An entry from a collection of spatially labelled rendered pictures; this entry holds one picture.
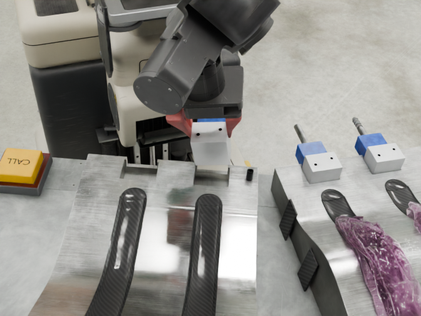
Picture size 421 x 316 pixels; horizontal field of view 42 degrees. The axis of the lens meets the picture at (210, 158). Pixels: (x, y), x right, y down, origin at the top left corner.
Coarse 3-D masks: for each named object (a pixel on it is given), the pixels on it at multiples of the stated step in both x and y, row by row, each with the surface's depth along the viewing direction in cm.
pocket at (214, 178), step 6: (228, 168) 83; (198, 174) 84; (204, 174) 84; (210, 174) 84; (216, 174) 84; (222, 174) 84; (228, 174) 84; (198, 180) 84; (204, 180) 84; (210, 180) 84; (216, 180) 84; (222, 180) 84; (228, 180) 84; (222, 186) 84; (228, 186) 84
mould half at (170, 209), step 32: (96, 160) 82; (160, 160) 83; (96, 192) 78; (160, 192) 79; (192, 192) 79; (224, 192) 79; (256, 192) 79; (96, 224) 75; (160, 224) 75; (192, 224) 75; (224, 224) 76; (256, 224) 76; (64, 256) 71; (96, 256) 71; (160, 256) 72; (224, 256) 72; (64, 288) 67; (160, 288) 68; (224, 288) 69
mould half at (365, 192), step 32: (352, 160) 90; (416, 160) 90; (288, 192) 84; (320, 192) 85; (352, 192) 85; (384, 192) 85; (416, 192) 85; (320, 224) 79; (384, 224) 78; (320, 256) 73; (352, 256) 72; (416, 256) 72; (320, 288) 75; (352, 288) 69
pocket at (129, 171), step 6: (126, 162) 83; (126, 168) 84; (132, 168) 84; (138, 168) 84; (144, 168) 84; (150, 168) 84; (156, 168) 84; (120, 174) 81; (126, 174) 84; (132, 174) 84; (138, 174) 84; (144, 174) 84; (150, 174) 85; (156, 174) 85; (144, 180) 84; (150, 180) 84
